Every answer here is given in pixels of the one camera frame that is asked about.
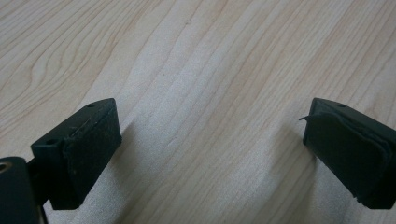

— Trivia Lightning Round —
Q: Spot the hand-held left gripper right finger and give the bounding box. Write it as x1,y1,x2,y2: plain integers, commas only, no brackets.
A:
299,97,396,210

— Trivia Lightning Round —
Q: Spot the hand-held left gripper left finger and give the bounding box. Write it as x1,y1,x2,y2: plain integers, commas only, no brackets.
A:
30,97,123,211

